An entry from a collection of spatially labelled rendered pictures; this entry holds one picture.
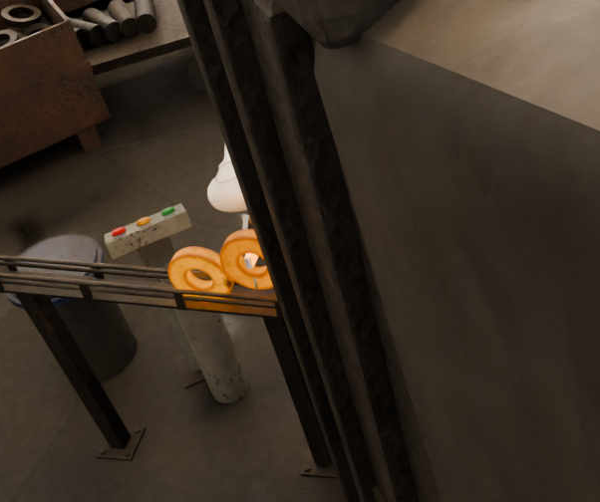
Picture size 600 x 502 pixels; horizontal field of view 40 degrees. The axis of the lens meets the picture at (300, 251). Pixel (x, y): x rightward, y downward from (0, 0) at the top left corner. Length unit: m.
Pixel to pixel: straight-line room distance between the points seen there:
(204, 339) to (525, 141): 2.07
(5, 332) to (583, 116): 3.01
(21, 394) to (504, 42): 2.68
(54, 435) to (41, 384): 0.25
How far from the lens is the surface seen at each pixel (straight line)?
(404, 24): 0.48
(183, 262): 1.87
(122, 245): 2.31
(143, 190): 3.63
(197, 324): 2.33
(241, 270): 1.83
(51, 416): 2.84
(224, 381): 2.51
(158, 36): 4.14
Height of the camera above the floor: 1.92
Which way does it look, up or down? 39 degrees down
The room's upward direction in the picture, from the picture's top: 16 degrees counter-clockwise
